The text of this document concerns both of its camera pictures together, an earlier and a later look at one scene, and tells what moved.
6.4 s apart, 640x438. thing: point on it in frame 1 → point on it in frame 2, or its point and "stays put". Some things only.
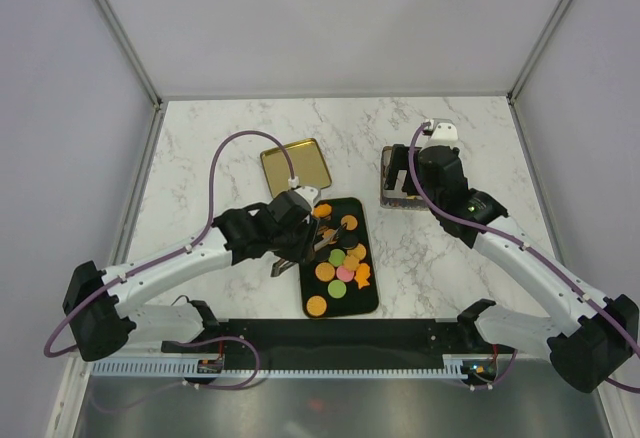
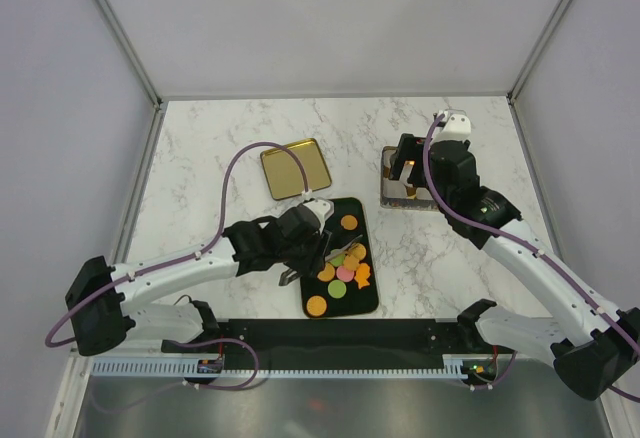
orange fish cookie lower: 362,274 stays put
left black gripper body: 296,246 → 308,257
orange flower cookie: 351,263 stays put
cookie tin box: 396,198 stays put
